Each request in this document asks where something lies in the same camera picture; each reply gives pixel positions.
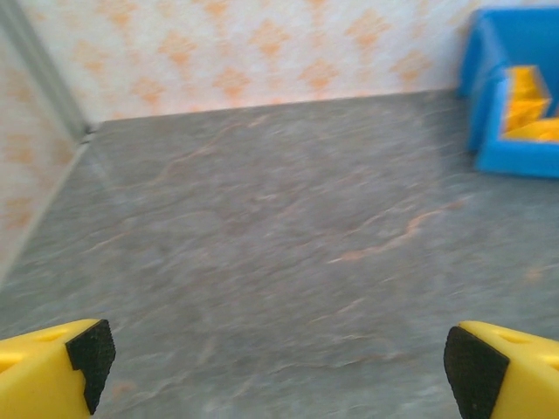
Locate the yellow lego window frame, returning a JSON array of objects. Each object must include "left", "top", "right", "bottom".
[{"left": 504, "top": 65, "right": 552, "bottom": 132}]

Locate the blue plastic bin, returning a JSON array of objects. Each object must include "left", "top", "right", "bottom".
[{"left": 457, "top": 7, "right": 559, "bottom": 179}]

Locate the aluminum frame post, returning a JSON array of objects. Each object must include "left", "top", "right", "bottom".
[{"left": 0, "top": 0, "right": 95, "bottom": 137}]

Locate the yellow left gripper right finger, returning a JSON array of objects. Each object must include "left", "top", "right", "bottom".
[{"left": 443, "top": 320, "right": 559, "bottom": 419}]

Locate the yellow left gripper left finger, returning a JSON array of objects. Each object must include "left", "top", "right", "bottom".
[{"left": 0, "top": 319, "right": 117, "bottom": 419}]

